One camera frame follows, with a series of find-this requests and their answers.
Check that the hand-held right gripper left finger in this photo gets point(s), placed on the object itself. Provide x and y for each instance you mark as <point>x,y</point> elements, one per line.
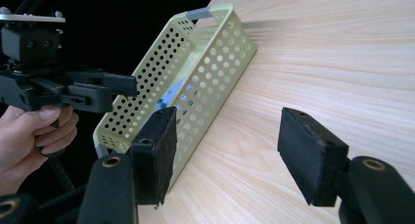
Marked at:
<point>156,152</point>

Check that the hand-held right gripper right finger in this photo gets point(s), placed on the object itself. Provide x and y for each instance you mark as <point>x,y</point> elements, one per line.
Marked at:
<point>310,158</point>

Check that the pale yellow plastic basket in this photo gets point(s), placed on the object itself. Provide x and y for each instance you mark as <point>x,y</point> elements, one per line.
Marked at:
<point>221,64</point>

